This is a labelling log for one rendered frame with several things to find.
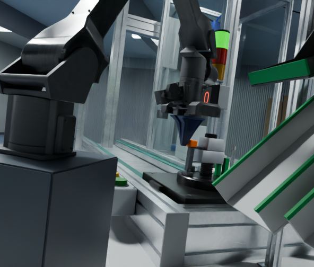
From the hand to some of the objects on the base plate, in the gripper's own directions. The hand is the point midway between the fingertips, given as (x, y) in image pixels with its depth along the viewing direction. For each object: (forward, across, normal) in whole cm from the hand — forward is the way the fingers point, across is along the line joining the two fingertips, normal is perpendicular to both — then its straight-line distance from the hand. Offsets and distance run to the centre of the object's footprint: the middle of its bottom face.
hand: (184, 131), depth 66 cm
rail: (+24, +27, +8) cm, 37 cm away
